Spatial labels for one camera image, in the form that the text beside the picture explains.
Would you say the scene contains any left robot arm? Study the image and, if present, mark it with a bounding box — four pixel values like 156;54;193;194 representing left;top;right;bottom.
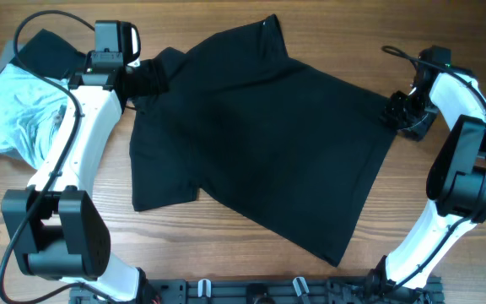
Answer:
0;20;163;303

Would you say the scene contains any black t-shirt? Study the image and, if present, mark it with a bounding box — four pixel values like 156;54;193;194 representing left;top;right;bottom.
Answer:
129;15;395;266

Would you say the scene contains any grey folded garment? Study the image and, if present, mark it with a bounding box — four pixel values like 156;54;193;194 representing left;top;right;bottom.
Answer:
0;41;14;73

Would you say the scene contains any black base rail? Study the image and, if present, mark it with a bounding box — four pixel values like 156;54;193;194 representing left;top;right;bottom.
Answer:
68;276;446;304

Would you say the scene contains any light blue folded garment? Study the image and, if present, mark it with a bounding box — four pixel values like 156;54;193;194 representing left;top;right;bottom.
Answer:
0;63;68;169

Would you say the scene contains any black folded garment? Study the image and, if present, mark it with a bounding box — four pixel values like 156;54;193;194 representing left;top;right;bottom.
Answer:
19;30;86;80

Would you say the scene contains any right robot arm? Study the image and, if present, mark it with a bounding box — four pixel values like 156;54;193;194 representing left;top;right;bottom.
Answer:
360;46;486;301

